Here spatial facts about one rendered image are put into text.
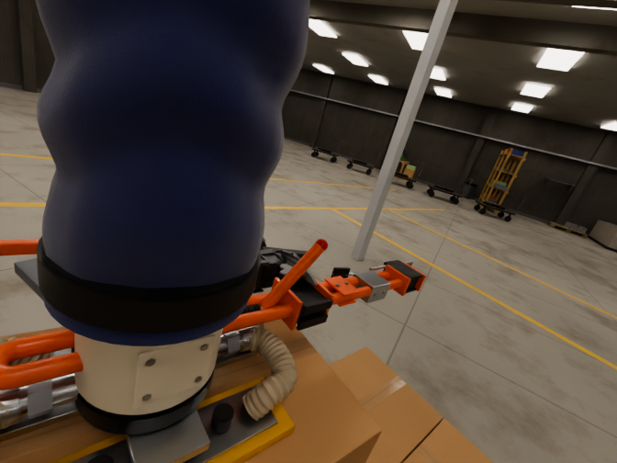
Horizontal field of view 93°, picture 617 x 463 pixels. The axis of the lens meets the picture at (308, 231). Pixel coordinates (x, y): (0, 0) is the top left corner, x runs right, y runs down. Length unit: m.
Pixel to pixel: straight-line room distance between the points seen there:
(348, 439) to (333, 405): 0.06
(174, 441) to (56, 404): 0.14
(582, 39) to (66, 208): 7.20
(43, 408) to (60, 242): 0.22
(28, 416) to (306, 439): 0.34
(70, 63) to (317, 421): 0.54
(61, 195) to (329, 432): 0.48
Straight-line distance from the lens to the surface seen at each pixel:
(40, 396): 0.47
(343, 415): 0.59
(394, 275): 0.79
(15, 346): 0.46
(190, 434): 0.46
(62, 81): 0.29
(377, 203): 3.53
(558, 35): 7.23
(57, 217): 0.32
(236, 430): 0.50
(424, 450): 1.28
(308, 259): 0.51
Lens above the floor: 1.44
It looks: 20 degrees down
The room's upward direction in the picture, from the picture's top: 16 degrees clockwise
